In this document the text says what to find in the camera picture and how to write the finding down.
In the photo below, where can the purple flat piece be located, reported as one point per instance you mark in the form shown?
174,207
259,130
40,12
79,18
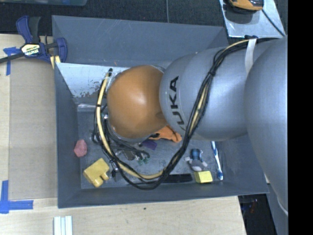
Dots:
149,145

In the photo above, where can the large yellow notched block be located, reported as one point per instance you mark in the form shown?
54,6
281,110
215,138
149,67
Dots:
96,172

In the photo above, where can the orange soft toy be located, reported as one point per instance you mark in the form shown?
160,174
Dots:
168,134

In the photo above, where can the pink sponge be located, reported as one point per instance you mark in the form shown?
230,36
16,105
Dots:
80,148

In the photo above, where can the dark flat block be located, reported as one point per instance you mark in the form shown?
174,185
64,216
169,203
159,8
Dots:
179,178

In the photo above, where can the blue and grey toy animal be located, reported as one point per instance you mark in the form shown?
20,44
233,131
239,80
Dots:
196,161

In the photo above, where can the small yellow block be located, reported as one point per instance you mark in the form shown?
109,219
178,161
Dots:
203,177

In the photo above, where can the blue and white toothbrush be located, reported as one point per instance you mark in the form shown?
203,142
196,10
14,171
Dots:
217,161

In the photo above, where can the pale wood flat board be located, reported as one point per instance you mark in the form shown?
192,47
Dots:
31,131

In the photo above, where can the grey metal bin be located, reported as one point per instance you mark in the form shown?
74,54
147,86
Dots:
137,40

